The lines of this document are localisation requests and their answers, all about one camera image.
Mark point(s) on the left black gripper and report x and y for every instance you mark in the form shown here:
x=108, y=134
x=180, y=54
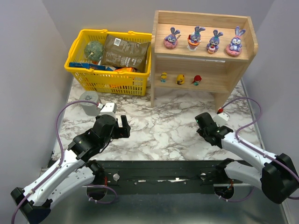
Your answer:
x=120, y=130

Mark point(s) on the small yellow striped toy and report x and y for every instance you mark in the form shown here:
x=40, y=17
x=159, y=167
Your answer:
x=163, y=77

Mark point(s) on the yellow duck toy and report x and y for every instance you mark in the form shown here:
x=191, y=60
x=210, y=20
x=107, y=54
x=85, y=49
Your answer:
x=180, y=80

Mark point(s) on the purple bunny with strawberry cake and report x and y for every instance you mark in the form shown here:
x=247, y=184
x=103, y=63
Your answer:
x=213, y=44

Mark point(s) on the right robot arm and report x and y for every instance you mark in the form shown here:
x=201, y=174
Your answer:
x=275, y=175

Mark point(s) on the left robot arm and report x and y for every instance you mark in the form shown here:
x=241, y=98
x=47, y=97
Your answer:
x=74, y=169

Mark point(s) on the wooden two-tier shelf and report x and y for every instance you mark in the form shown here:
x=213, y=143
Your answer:
x=220, y=72

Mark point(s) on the grey cup with print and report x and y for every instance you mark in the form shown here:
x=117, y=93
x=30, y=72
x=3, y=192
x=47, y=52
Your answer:
x=90, y=109

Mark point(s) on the yellow plastic shopping basket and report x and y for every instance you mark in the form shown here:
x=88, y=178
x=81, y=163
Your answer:
x=99, y=80

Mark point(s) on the brown snack bag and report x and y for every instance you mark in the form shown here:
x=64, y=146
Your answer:
x=121, y=53

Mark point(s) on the blue box in basket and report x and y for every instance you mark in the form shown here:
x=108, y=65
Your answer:
x=87, y=66

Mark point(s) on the green toy pumpkin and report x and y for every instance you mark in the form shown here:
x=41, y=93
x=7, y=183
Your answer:
x=94, y=51

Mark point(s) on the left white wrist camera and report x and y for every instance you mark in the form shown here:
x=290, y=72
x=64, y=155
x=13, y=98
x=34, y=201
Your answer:
x=107, y=109

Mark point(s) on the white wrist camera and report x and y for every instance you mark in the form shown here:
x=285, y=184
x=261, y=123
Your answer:
x=221, y=118
x=107, y=109

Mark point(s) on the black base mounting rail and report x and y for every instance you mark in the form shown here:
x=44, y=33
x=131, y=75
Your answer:
x=167, y=177

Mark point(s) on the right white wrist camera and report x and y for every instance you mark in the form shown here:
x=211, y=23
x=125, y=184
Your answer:
x=221, y=118

